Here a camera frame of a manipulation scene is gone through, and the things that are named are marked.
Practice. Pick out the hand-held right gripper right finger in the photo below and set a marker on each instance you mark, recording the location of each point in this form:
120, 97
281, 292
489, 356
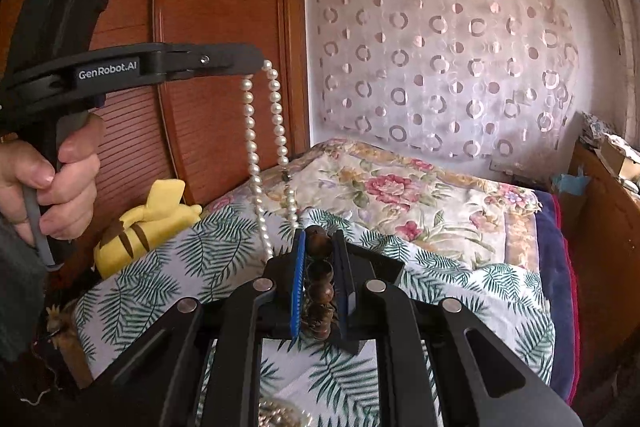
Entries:
344, 302

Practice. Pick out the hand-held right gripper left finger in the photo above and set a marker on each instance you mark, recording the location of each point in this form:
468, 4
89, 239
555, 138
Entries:
298, 292

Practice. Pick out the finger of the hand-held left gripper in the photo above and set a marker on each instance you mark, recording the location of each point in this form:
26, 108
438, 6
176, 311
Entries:
220, 57

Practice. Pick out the person's left hand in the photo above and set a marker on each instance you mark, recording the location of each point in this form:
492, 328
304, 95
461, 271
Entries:
75, 187

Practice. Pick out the brown wooden wardrobe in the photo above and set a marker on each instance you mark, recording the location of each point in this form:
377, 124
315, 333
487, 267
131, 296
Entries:
215, 7

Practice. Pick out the floral quilt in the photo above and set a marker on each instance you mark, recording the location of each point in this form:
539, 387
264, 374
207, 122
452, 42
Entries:
400, 197

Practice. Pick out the yellow striped plush toy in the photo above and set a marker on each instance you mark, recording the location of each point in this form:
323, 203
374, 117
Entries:
150, 217

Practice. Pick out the sheer circle-patterned curtain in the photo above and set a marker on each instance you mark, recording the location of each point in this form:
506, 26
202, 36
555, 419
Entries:
425, 57

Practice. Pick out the dark blue blanket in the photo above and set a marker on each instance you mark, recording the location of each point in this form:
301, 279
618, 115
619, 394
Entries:
557, 282

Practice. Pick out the brown furry toy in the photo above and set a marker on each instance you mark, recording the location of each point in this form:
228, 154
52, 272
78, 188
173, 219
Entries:
65, 332

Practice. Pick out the brown wooden cabinet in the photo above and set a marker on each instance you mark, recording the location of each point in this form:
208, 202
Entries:
610, 247

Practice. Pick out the cardboard box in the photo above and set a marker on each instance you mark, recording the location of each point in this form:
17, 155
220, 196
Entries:
617, 162

